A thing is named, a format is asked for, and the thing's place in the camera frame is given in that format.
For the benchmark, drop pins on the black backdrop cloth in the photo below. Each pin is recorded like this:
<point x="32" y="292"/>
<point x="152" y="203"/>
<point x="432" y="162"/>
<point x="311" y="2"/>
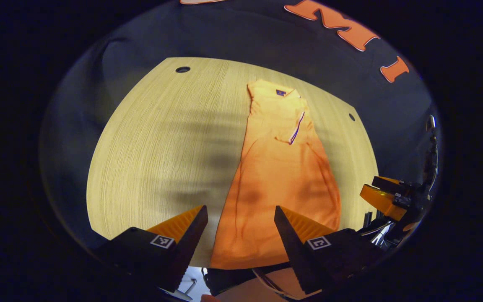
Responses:
<point x="224" y="33"/>

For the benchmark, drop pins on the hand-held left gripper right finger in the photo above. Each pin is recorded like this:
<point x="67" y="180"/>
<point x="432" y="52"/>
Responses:
<point x="294" y="247"/>

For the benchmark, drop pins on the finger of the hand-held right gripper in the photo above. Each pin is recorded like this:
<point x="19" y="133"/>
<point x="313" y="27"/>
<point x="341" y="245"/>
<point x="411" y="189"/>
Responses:
<point x="382" y="201"/>
<point x="386" y="181"/>

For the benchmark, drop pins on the metal table frame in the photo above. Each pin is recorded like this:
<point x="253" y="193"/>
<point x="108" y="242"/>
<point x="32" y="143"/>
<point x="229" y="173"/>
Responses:
<point x="377" y="235"/>

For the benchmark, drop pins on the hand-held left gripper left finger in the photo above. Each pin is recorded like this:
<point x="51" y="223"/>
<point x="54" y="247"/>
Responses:
<point x="187" y="247"/>

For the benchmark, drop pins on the orange T-shirt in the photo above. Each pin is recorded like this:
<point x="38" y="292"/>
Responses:
<point x="275" y="176"/>

